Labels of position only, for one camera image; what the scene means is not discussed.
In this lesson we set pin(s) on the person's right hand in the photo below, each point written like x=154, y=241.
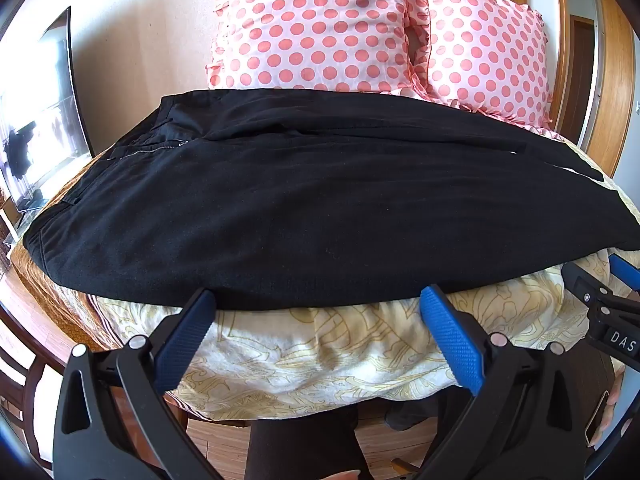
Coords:
x=612, y=405

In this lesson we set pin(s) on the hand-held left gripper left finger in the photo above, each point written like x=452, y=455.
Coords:
x=186, y=340

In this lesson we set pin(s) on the dark wooden chair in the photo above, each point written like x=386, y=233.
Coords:
x=30, y=375

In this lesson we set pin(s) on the wooden door frame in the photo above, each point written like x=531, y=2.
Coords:
x=615, y=85

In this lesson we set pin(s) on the brown wooden door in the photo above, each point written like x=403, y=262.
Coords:
x=582, y=85

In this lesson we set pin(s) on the black pants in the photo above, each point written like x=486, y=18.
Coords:
x=300, y=210

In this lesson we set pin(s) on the person's leg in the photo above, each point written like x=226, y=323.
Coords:
x=305, y=445

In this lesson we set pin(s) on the pink polka dot pillow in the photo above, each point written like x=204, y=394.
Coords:
x=490, y=50
x=310, y=25

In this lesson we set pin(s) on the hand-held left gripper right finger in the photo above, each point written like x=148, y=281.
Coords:
x=452, y=342

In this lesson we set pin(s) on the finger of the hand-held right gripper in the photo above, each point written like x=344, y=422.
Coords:
x=582, y=285
x=625, y=275

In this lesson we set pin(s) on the cream patterned bedspread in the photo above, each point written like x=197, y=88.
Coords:
x=325, y=355

